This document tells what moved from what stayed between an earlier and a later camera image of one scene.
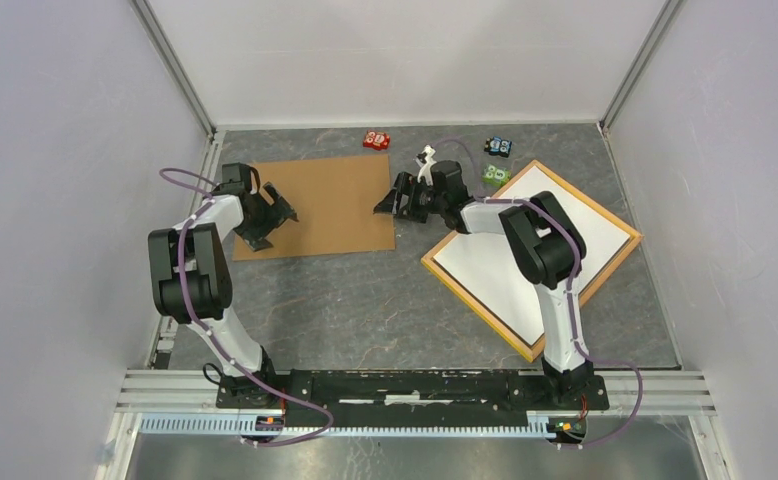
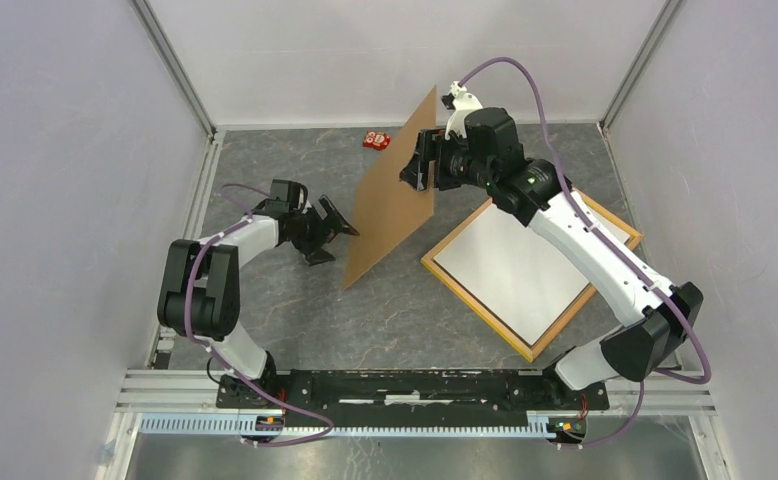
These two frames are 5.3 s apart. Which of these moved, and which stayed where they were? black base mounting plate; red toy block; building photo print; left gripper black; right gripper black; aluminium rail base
Moved: right gripper black; left gripper black
Stayed: aluminium rail base; building photo print; black base mounting plate; red toy block
